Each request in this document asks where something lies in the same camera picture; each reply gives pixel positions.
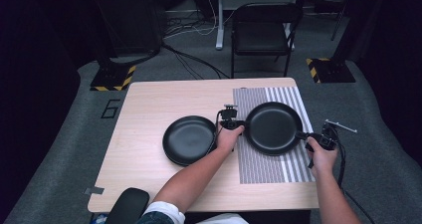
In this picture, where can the white desk frame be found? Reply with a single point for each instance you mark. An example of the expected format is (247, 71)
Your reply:
(220, 18)

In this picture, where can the black folding chair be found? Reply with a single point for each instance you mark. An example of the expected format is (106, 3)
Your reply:
(262, 35)

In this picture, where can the person's left hand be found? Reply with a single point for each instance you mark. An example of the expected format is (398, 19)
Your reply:
(227, 138)

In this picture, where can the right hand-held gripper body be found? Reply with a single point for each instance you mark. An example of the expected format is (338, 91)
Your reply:
(328, 136)

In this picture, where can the grey striped mat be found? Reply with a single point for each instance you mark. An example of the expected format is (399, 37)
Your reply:
(262, 167)

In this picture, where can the person's right hand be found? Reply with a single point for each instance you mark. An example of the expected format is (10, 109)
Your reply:
(322, 157)

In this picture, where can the black stand base striped edge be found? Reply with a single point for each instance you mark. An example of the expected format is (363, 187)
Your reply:
(111, 78)
(331, 70)

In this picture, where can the grey tape strip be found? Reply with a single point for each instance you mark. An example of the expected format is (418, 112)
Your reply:
(94, 190)

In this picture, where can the person's white sleeve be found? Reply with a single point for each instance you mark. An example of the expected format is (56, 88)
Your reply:
(166, 211)

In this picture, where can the black plate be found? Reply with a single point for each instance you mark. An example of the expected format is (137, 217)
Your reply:
(189, 140)

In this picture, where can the black padded armrest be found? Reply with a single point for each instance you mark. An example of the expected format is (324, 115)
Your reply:
(127, 205)

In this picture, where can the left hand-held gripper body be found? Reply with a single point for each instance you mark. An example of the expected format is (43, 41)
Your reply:
(228, 115)

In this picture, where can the black frying pan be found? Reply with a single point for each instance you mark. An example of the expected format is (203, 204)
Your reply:
(272, 128)

